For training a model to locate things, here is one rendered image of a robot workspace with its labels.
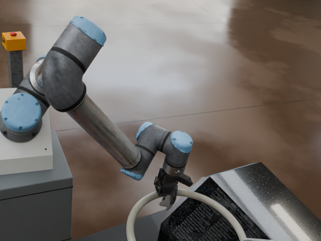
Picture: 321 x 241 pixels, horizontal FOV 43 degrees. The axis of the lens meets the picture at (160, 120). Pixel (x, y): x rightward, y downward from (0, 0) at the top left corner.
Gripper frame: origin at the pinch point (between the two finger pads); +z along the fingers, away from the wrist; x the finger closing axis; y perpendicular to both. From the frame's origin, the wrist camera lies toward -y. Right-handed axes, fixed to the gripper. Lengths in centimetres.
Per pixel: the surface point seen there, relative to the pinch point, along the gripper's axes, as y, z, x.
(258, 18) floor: -350, 88, -490
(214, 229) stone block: -25.1, 13.6, 6.2
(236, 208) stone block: -34.4, 3.0, 3.5
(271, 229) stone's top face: -43.8, 0.6, 18.9
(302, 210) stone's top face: -66, 0, 11
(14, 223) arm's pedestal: 63, 32, -22
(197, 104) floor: -126, 91, -216
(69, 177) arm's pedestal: 38.5, 8.0, -26.9
